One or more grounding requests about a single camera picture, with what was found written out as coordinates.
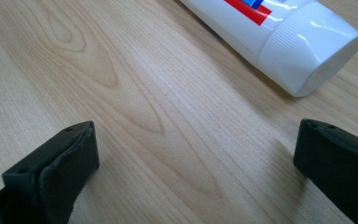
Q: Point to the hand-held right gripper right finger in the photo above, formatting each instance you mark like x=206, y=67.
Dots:
x=338, y=165

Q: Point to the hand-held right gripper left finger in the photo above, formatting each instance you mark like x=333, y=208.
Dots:
x=59, y=174

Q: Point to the white tube with red label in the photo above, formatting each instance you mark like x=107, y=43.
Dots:
x=292, y=40

